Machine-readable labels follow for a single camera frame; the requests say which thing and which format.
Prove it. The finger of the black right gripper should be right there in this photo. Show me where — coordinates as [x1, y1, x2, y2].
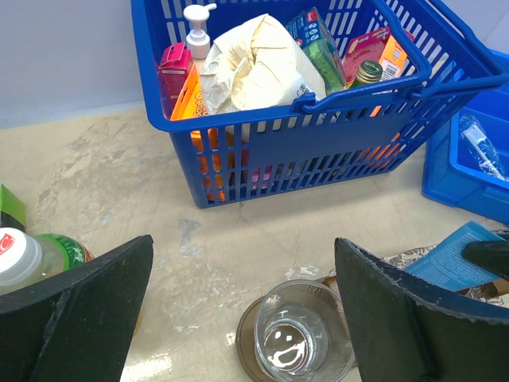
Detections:
[461, 234, 509, 281]

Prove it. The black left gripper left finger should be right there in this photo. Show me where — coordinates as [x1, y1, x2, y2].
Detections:
[1, 235, 153, 381]

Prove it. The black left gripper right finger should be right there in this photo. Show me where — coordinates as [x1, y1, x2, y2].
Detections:
[334, 238, 508, 381]

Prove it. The blue toothpaste tube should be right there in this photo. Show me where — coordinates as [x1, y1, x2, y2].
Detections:
[404, 220, 505, 292]

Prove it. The clear plastic cup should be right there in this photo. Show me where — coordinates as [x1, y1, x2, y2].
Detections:
[254, 279, 356, 382]

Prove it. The clear acrylic toothbrush holder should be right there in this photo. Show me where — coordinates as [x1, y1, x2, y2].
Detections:
[319, 245, 508, 308]

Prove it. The white wrapped toothbrush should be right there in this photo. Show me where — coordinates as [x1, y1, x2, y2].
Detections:
[458, 115, 508, 181]

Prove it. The orange juice bottle green label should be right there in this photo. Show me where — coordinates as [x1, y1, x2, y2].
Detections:
[0, 228, 94, 294]

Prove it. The blue plastic divided bin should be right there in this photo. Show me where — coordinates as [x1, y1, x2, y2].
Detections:
[421, 49, 509, 216]

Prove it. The black green Gillette box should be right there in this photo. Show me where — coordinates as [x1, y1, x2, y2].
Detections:
[0, 184, 26, 232]

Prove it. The orange cardboard box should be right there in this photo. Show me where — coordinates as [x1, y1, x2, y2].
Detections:
[379, 36, 407, 81]

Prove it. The green glass bottle gold cap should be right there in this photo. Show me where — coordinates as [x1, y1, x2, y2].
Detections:
[350, 60, 383, 88]

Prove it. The blue plastic shopping basket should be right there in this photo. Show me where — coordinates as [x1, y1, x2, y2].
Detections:
[131, 1, 508, 208]

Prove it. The pink scrubber pack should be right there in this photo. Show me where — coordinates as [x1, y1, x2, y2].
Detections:
[342, 26, 392, 85]

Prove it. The orange scrub pack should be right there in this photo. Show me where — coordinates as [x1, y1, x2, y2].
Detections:
[170, 64, 226, 202]

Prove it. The magenta small box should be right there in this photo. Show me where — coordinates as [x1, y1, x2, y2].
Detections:
[159, 42, 193, 107]

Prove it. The green sponge pack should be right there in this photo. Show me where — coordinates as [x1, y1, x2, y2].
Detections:
[286, 7, 346, 94]

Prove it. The white crumpled paper bag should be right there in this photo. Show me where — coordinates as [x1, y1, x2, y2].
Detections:
[200, 14, 327, 115]

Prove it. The white pump dispenser bottle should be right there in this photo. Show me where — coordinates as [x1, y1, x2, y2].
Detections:
[183, 3, 217, 60]

